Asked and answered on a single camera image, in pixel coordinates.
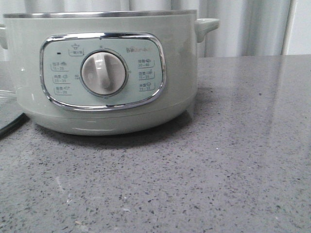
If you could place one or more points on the glass pot lid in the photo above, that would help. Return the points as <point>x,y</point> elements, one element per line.
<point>11,114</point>

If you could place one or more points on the white pleated curtain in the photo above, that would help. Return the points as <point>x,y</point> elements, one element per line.
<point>247,27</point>

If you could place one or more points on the pale green electric pot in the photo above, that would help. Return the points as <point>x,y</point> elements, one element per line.
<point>104,73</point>

